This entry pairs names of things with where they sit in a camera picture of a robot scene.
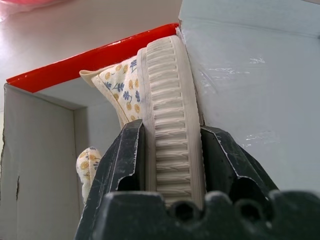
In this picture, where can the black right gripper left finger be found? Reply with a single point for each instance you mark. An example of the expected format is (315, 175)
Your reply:
(117, 160)

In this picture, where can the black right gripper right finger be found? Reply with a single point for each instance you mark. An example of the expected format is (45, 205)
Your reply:
(225, 160)

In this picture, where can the floral canvas shoe white sole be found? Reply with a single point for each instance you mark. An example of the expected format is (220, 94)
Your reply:
(165, 120)

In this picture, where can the red shoebox white inside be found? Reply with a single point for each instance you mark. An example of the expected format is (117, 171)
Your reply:
(245, 87)

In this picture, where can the pink object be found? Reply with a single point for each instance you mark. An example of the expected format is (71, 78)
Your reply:
(15, 5)

